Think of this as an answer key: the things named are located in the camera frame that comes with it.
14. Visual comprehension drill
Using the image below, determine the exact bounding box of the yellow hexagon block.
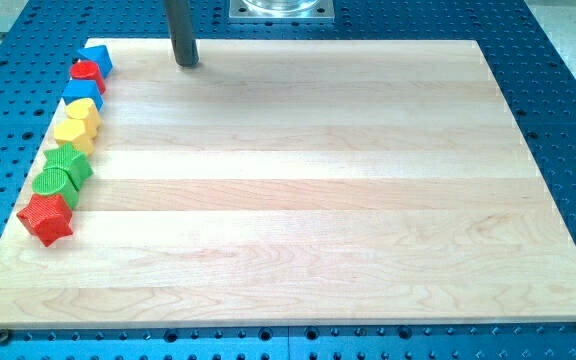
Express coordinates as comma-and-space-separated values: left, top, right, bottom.
53, 118, 95, 156

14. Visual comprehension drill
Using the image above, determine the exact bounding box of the yellow heart block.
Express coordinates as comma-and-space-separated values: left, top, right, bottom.
65, 98, 102, 138

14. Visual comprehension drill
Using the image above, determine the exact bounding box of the red cylinder block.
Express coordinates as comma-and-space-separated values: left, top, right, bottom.
70, 60, 106, 94

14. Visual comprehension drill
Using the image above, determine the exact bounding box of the wooden board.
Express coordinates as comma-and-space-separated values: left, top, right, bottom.
0, 39, 576, 329

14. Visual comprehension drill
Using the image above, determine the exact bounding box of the red star block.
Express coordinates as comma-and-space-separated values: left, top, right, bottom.
16, 194, 73, 247

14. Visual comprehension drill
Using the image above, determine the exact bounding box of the green star block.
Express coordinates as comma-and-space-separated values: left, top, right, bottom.
44, 142, 93, 190

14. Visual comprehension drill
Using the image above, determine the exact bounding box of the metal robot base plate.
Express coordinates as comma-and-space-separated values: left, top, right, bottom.
228, 0, 335, 22

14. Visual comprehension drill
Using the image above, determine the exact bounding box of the green cylinder block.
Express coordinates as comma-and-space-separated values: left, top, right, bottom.
32, 169, 79, 208

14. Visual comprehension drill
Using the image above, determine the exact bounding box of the left board stop screw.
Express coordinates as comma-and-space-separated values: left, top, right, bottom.
0, 329, 11, 344

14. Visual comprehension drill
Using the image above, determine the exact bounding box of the blue triangle block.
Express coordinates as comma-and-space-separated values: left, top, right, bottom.
77, 45, 113, 78

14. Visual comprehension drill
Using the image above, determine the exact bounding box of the blue cube block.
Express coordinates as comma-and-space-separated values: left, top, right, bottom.
62, 79, 104, 110

